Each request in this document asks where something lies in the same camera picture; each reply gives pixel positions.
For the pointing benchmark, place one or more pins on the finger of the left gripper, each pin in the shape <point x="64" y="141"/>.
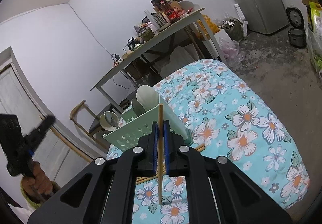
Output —
<point x="38" y="133"/>

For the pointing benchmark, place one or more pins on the red box on table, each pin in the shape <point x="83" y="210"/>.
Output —
<point x="172" y="10"/>

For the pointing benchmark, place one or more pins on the cream plastic rice paddle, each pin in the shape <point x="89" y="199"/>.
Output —
<point x="147" y="97"/>

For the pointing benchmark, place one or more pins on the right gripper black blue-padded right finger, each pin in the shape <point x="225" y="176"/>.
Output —
<point x="217" y="190"/>

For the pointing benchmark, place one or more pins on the steel spoon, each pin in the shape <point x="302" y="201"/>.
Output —
<point x="137" y="107"/>

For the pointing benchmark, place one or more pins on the floral turquoise tablecloth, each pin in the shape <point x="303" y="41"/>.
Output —
<point x="229" y="119"/>

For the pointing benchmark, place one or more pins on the dark green bag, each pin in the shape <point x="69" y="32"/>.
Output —
<point x="233" y="28"/>

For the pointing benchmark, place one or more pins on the green yellow package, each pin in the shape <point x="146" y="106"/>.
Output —
<point x="313" y="34"/>

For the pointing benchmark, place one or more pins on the wooden chair dark seat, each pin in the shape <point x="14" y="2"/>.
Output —
<point x="95" y="131"/>

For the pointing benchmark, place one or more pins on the green perforated utensil holder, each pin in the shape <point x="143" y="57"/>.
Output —
<point x="133" y="127"/>

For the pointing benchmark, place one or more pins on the white panel door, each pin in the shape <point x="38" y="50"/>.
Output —
<point x="61" y="155"/>

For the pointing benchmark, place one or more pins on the cream plastic ladle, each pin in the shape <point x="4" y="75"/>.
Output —
<point x="109" y="121"/>

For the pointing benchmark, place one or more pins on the black rice cooker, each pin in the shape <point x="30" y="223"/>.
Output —
<point x="296" y="34"/>

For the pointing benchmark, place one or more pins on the hand holding left gripper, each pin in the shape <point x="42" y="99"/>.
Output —
<point x="39" y="181"/>

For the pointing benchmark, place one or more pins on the long wooden chopstick front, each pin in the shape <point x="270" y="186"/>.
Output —
<point x="160" y="152"/>

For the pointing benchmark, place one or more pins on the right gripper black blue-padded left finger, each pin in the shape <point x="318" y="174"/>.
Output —
<point x="103" y="192"/>

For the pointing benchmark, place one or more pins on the yellow plastic bag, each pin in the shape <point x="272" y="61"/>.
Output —
<point x="213" y="27"/>

